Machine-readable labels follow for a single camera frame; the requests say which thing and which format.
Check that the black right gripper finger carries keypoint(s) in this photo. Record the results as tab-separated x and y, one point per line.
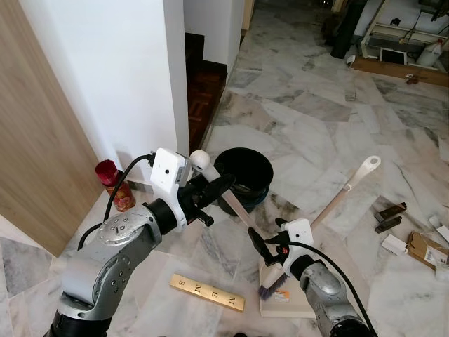
264	243
257	243

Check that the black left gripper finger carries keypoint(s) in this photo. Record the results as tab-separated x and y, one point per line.
219	187

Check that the pink hand brush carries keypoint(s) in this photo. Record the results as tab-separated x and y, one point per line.
200	159

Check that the black round bucket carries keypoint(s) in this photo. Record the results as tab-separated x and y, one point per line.
245	172

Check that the lettered wooden block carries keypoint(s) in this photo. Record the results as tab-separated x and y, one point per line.
207	292

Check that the red spray can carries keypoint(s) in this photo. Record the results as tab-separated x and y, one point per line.
105	172

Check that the dark wooden staircase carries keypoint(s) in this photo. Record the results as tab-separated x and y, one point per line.
203	91

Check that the dark brown stick piece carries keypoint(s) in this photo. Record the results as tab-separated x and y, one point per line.
391	209
387	225

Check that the small white box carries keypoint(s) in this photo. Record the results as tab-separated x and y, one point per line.
395	244

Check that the brown cardboard box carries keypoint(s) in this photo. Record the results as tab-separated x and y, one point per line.
424	249

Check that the white paper strip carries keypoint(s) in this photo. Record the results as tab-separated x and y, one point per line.
443	236

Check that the small white scrap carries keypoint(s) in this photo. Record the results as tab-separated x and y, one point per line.
436	222

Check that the black cylinder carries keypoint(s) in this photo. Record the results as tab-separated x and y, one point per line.
349	28

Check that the brown wooden plank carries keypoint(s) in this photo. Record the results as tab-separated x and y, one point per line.
400	71

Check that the white framed tablet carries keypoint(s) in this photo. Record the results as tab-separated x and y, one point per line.
391	55

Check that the white plastic bottle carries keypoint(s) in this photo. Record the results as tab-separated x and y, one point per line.
433	55

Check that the white metal rack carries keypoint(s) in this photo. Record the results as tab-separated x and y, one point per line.
403	31

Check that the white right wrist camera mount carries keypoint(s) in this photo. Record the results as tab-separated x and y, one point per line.
299	235

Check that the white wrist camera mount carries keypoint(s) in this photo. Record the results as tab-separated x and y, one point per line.
299	235
167	181

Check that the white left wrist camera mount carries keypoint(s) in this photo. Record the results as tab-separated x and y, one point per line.
167	181

